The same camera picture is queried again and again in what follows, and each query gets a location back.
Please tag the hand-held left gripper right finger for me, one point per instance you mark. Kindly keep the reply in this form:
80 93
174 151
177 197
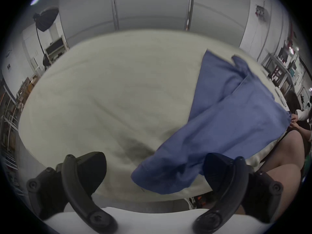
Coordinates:
226 179

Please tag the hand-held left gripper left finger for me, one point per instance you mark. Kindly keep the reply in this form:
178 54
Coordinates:
80 179

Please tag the blue shirt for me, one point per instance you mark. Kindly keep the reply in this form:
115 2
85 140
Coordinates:
219 121

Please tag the person's right hand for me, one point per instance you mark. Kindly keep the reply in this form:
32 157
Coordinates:
294 121

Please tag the bed with beige sheet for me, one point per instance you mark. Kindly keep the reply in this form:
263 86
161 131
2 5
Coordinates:
109 94

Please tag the metal storage rack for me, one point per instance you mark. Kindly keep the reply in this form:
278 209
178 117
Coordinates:
8 121

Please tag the grey table with boxes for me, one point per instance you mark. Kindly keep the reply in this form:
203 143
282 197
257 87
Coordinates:
280 68

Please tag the white shelf with dark screen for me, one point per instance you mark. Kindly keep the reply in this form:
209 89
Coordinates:
55 48

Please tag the black studio lamp on stand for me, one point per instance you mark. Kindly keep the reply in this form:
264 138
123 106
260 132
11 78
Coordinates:
47 18

